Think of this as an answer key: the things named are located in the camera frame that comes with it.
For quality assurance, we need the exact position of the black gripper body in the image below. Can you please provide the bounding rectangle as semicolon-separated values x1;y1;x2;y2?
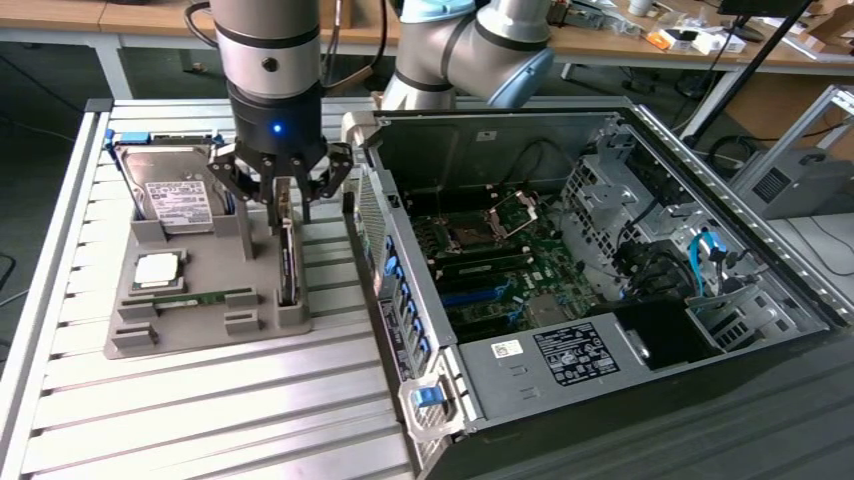
225;93;328;180

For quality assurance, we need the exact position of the graphics card with metal bracket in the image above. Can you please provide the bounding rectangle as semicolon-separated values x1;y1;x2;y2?
274;174;306;307

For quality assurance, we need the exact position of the hard disk with blue carrier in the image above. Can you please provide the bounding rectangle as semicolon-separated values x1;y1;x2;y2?
104;128;234;236

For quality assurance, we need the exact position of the open PC case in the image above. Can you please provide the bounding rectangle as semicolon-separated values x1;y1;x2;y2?
338;97;846;480

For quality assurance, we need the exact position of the black RAM slot bank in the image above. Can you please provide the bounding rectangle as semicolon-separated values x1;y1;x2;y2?
402;187;508;215
431;252;532;282

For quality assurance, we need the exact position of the silver CPU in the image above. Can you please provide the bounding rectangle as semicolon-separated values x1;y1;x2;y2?
131;251;187;292

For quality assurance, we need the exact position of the CPU socket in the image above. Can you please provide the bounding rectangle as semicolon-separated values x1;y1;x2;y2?
443;212;508;251

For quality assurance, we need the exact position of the green RAM stick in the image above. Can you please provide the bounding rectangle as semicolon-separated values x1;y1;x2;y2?
151;292;228;307

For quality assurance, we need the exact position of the metal socket cover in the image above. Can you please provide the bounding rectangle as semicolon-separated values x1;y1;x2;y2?
488;191;542;235

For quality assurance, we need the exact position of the grey parts rack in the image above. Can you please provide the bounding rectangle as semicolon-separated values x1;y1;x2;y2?
103;197;315;361

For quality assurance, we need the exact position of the blue expansion slot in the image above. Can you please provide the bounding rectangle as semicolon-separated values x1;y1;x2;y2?
439;285;515;309

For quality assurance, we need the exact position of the green motherboard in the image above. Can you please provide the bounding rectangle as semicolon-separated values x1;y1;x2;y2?
404;188;606;347

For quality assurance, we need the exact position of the wooden desk with grey legs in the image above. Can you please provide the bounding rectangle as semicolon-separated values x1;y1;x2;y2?
0;0;402;99

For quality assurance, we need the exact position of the metal drive cage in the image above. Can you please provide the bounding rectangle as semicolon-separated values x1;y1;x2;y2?
559;122;689;241

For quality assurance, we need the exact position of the grey chipset heat sink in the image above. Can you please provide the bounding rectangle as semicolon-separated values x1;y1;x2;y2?
531;294;572;324

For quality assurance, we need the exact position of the blue case latch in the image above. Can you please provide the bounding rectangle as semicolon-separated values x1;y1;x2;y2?
410;384;446;412

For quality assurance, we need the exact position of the grey power supply unit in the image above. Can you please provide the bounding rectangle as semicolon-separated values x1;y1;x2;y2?
455;312;654;422

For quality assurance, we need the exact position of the cluttered wooden desk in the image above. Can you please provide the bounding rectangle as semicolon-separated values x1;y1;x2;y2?
552;0;854;146

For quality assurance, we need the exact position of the orange and white box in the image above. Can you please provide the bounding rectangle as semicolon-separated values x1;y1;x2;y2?
647;27;701;51

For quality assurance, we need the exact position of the white flat box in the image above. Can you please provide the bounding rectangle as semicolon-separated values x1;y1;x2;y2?
690;30;747;55

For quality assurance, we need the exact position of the black slanted pole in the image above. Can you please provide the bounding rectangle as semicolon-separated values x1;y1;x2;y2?
679;0;814;147

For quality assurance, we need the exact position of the metal disk bay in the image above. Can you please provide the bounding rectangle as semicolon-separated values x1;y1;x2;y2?
685;282;833;354

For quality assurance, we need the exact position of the black monitor with stand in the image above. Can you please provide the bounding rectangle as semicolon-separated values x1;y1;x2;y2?
717;0;814;43

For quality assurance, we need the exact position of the grey computer tower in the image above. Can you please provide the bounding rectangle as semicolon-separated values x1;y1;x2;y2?
730;147;854;221

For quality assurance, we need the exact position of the brown cardboard piece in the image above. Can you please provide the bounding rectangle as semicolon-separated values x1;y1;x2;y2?
803;4;854;61

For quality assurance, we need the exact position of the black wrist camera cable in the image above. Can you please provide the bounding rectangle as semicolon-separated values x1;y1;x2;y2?
181;0;225;51

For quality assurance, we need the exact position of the black looped wire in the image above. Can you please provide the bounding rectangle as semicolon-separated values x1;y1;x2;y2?
507;139;568;199

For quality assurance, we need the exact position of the blue disk wire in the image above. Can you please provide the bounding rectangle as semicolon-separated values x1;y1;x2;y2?
686;227;730;301

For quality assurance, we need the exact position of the aluminium profile frame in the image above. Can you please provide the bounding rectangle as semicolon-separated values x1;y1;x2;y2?
759;83;854;166

